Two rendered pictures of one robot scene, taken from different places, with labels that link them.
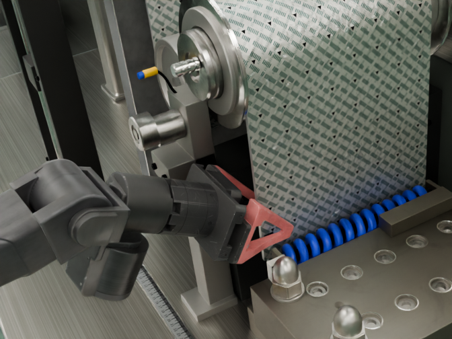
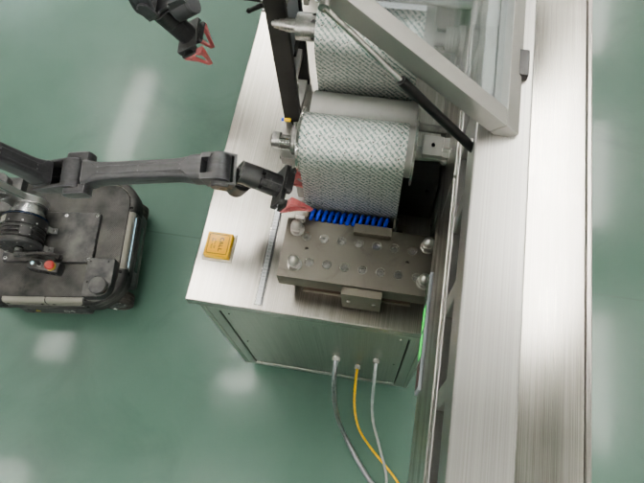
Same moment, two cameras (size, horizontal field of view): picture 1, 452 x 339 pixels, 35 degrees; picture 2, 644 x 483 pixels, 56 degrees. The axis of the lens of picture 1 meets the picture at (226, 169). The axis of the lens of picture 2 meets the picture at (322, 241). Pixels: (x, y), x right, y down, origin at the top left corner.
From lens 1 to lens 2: 102 cm
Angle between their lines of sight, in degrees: 41
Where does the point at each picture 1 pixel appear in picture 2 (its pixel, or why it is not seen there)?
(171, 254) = not seen: hidden behind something
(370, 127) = (364, 194)
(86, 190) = (219, 174)
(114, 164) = not seen: hidden behind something
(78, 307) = (256, 158)
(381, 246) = (345, 235)
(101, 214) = (221, 184)
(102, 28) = not seen: outside the picture
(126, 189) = (241, 173)
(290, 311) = (289, 238)
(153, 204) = (250, 182)
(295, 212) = (322, 201)
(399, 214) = (361, 229)
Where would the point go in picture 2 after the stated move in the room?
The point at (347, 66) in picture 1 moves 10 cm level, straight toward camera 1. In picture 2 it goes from (353, 175) to (321, 204)
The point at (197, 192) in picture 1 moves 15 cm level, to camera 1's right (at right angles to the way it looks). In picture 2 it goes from (272, 183) to (325, 213)
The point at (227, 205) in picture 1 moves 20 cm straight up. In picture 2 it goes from (280, 195) to (268, 151)
